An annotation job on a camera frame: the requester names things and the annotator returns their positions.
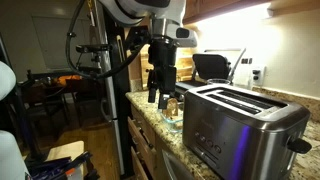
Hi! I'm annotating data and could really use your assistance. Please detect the brown bread slice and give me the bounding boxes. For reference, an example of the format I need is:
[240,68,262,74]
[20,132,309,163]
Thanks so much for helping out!
[165,97,180,120]

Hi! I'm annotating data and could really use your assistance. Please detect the wooden drawer cabinet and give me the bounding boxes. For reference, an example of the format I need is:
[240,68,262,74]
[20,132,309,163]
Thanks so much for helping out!
[127,104,162,180]

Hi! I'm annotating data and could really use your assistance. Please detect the stainless dishwasher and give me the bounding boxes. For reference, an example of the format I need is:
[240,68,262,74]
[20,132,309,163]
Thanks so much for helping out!
[161,149,199,180]

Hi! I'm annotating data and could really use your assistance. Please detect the clear drinking glass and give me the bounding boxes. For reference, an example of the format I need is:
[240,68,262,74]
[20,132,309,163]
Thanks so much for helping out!
[206,77,232,86]

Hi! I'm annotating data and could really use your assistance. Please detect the black panini grill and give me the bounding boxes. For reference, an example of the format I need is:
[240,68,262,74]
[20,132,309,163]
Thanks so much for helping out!
[174,48,248,96]

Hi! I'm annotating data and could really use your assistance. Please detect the light wooden stool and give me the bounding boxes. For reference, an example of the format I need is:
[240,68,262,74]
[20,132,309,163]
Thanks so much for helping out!
[45,140,86,180]

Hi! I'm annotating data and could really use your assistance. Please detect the white wall outlet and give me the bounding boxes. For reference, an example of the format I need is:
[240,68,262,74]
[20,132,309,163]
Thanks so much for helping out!
[251,65,267,87]

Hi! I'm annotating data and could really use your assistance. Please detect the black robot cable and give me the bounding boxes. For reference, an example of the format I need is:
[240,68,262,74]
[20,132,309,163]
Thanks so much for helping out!
[65,0,152,80]

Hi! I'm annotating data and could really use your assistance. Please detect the stainless steel fridge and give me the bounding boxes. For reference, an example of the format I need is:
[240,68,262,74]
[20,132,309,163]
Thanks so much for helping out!
[94,0,135,178]

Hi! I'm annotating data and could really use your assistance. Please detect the blue and black tools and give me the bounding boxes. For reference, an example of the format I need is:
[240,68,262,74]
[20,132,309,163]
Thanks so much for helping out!
[27,150,100,180]

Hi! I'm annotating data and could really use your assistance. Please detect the dark wooden chair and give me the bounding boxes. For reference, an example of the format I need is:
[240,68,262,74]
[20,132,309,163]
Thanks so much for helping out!
[20,82,72,135]

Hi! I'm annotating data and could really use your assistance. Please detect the wooden upper cabinet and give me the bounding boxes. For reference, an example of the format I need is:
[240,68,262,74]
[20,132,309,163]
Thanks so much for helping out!
[182,0,320,26]

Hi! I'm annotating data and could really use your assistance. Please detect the stainless steel toaster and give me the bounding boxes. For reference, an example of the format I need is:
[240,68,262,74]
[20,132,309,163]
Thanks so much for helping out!
[182,83,313,180]

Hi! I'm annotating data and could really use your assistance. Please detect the dark dining table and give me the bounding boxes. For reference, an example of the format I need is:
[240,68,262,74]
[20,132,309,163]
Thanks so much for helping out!
[25,69,103,101]

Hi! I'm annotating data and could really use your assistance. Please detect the wooden cutting board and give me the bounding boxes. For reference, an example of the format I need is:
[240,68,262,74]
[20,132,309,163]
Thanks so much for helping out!
[139,45,197,92]

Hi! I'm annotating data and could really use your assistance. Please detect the white closed door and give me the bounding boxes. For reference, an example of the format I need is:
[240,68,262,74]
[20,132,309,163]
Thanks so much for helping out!
[31,14,92,72]

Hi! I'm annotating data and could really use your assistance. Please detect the under-cabinet light strip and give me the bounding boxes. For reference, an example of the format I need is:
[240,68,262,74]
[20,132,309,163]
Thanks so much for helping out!
[193,1,278,25]

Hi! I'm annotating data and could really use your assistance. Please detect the black stereo camera on tripod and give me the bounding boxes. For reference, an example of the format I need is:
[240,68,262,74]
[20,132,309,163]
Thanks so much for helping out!
[75,43,113,75]

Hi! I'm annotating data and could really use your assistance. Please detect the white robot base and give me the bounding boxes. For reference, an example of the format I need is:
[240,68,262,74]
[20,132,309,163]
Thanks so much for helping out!
[0,129,30,180]

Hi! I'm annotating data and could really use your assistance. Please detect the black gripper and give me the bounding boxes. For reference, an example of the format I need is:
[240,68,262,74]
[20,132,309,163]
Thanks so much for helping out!
[147,38,179,111]

